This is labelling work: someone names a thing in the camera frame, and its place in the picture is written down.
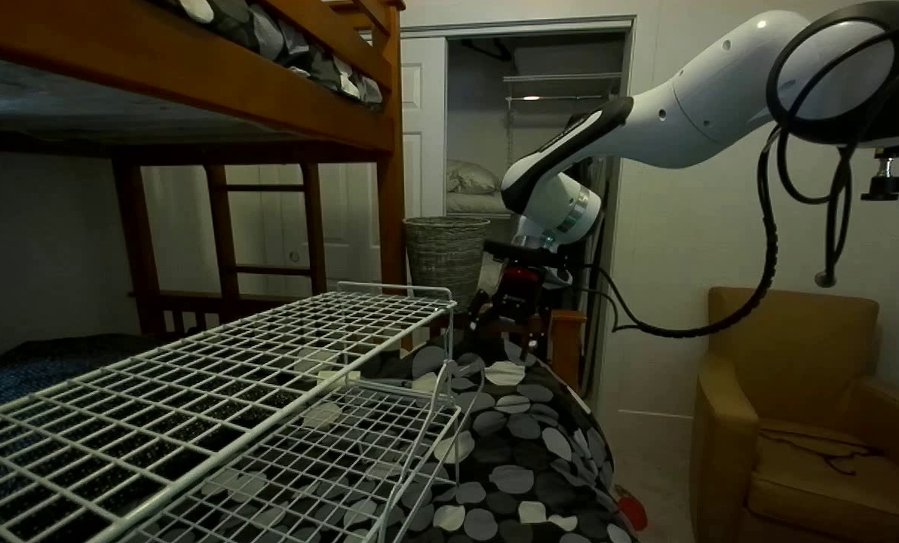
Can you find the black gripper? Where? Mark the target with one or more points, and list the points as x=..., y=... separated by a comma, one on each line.
x=536, y=271

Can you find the folded light bedding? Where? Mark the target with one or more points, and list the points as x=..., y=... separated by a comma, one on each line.
x=473, y=181

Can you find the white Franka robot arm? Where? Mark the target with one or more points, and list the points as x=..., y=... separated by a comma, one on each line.
x=691, y=110

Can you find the white closet door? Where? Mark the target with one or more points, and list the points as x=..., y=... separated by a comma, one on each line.
x=423, y=120

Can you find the blue mattress sheet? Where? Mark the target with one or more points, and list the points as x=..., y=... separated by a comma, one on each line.
x=36, y=367

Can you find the grey woven laundry basket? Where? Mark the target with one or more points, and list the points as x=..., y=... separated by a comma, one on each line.
x=443, y=257

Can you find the small red object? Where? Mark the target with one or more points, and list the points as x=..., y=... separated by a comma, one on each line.
x=630, y=508

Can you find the wooden bunk bed frame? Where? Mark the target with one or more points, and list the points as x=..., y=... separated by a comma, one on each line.
x=166, y=62

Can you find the closet shelf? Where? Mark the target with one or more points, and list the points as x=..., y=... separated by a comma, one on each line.
x=560, y=80

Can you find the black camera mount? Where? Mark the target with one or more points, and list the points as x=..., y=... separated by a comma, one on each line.
x=889, y=186

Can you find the black grey polka dot duvet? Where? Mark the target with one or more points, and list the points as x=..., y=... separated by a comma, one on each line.
x=528, y=472

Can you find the polka dot bedding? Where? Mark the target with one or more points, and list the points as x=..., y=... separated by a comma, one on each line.
x=269, y=35

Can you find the mustard yellow armchair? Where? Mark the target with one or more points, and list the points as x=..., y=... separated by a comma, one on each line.
x=799, y=352

